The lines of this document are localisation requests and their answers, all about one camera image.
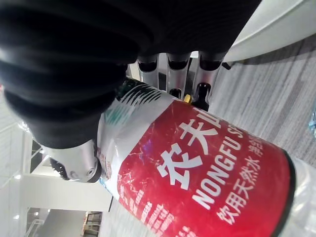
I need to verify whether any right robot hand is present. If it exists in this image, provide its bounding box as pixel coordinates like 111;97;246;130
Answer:
0;0;262;184

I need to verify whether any red label plastic water bottle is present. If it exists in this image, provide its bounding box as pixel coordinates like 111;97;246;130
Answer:
95;79;316;237

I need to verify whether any white shelf unit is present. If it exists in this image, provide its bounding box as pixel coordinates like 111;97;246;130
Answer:
0;112;113;237

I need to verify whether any crumpled clear plastic wrapper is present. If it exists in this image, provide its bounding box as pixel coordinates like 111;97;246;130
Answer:
307;106;316;136

